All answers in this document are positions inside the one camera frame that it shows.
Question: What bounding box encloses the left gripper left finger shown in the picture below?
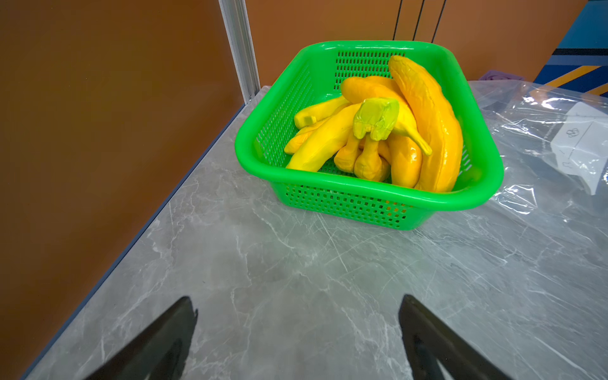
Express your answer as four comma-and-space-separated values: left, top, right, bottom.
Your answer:
87, 296, 198, 379

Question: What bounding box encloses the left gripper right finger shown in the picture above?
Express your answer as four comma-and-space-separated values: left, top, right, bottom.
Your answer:
398, 294, 510, 379

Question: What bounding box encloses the single yellow banana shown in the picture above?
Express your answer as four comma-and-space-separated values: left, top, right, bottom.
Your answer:
294, 96, 351, 129
389, 55, 463, 193

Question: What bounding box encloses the yellow banana bunch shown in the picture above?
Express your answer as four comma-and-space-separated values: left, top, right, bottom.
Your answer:
284, 76, 432, 188

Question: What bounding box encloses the clear zip-top bag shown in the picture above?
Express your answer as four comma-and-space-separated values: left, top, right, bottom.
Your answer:
470, 80, 607, 227

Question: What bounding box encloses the green plastic basket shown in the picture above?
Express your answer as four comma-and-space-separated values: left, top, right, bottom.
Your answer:
234, 41, 504, 231

